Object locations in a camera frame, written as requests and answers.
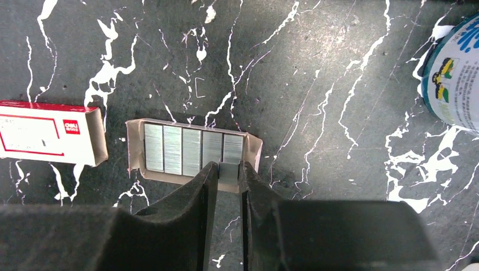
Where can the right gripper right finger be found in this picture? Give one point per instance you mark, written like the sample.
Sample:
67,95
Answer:
284,234

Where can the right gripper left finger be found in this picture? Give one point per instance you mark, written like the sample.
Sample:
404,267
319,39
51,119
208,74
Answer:
174,233

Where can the cardboard staple tray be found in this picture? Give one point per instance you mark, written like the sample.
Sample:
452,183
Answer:
252,148

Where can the silver staple strip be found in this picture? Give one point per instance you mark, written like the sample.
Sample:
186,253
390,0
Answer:
154,147
232,155
212,143
191,152
172,149

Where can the small red white staple box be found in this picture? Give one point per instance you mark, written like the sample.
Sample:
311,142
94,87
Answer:
52,132

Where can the round patterned tape roll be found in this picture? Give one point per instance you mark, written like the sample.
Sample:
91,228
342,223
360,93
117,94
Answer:
450,85

